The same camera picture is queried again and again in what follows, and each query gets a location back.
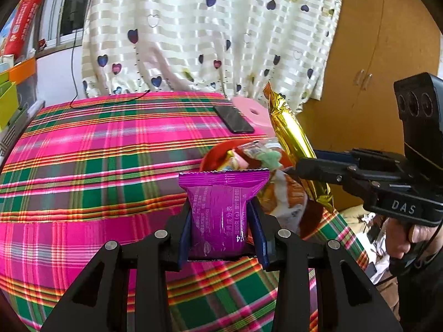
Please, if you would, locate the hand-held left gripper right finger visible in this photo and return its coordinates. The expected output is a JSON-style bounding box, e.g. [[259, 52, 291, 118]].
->
[[248, 202, 398, 332]]

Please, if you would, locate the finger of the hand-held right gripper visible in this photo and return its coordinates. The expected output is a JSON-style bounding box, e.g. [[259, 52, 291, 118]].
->
[[294, 158, 412, 196], [313, 148, 405, 173]]

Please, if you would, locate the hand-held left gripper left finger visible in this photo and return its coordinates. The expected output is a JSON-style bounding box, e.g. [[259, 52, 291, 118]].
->
[[40, 201, 192, 332]]

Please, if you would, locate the orange white snack packet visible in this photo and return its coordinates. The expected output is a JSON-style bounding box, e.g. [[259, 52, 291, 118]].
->
[[258, 171, 308, 232]]

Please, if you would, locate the purple snack packet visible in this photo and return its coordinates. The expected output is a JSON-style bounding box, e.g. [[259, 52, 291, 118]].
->
[[178, 169, 271, 258]]

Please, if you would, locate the yellow-green candy bar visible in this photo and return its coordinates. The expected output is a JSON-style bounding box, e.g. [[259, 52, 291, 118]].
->
[[262, 80, 334, 211]]

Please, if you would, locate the clear green-label nut packet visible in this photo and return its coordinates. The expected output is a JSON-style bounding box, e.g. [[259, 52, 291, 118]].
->
[[240, 138, 288, 172]]

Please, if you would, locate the pink jelly cup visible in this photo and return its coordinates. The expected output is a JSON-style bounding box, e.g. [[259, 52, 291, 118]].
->
[[235, 154, 253, 171]]

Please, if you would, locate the yellow snack packet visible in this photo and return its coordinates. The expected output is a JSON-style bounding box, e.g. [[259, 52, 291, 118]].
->
[[217, 149, 243, 173]]

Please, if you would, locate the red round plastic basin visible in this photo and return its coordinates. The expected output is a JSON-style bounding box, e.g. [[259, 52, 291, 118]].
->
[[200, 140, 328, 239]]

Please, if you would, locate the person's right hand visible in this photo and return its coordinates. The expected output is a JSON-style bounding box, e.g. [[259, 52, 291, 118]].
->
[[386, 214, 443, 260]]

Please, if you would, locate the beige cloth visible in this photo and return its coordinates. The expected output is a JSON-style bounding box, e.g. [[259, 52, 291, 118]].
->
[[341, 205, 388, 236]]

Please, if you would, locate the pink plastic stool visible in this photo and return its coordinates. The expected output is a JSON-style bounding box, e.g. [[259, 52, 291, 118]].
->
[[230, 97, 277, 139]]

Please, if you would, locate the black smartphone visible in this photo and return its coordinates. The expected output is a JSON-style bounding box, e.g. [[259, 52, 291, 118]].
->
[[213, 105, 256, 134]]

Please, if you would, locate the pink green plaid tablecloth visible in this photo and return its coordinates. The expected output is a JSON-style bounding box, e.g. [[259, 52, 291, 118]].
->
[[0, 92, 369, 332]]

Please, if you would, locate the wooden cabinet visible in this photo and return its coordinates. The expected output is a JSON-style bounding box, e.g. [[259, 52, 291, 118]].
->
[[299, 0, 443, 211]]

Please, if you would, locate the heart-print striped curtain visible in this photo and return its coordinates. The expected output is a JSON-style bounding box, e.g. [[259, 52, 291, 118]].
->
[[81, 0, 345, 111]]

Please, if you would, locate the tall green cardboard box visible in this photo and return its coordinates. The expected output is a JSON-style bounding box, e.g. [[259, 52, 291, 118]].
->
[[0, 81, 18, 132]]

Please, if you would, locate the orange box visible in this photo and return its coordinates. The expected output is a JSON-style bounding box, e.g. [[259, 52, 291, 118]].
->
[[9, 57, 37, 84]]

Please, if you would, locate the red gift bag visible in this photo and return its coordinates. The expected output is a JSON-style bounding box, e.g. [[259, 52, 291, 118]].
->
[[3, 0, 44, 63]]

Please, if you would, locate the black cable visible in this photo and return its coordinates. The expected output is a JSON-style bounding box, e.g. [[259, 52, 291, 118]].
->
[[69, 29, 151, 109]]

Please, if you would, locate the grey window frame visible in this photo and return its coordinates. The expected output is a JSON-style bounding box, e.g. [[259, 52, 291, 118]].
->
[[35, 0, 97, 56]]

